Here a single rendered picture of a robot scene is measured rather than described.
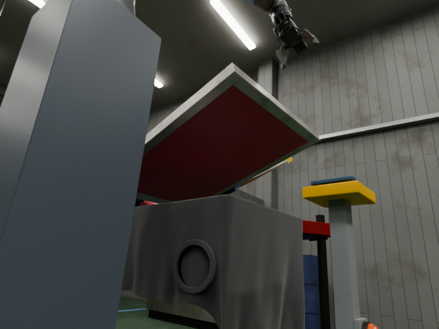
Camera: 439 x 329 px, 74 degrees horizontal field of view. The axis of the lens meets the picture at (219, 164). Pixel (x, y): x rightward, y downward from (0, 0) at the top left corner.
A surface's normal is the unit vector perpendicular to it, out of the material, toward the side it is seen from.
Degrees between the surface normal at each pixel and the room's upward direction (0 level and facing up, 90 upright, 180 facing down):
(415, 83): 90
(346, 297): 90
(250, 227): 92
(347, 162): 90
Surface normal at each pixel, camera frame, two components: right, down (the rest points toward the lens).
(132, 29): 0.81, -0.14
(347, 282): -0.66, -0.29
